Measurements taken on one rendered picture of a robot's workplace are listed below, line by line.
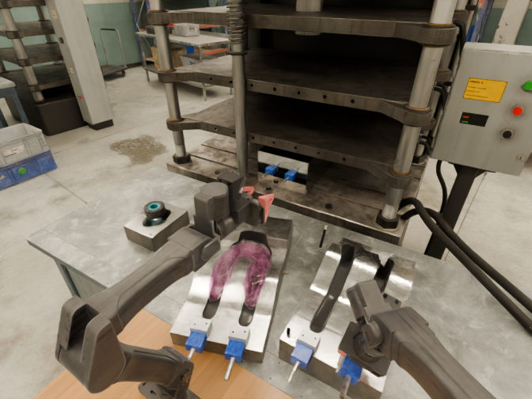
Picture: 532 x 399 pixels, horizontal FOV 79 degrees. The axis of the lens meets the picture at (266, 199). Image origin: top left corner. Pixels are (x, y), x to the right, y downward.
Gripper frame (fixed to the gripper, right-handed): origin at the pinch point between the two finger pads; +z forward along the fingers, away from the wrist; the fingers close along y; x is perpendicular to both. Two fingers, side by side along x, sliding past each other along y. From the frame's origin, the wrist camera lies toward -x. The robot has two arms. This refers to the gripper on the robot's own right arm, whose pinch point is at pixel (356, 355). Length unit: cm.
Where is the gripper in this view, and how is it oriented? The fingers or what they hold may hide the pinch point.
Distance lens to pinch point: 84.8
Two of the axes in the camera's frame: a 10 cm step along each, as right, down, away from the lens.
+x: -5.3, 7.0, -4.9
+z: 0.0, 5.7, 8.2
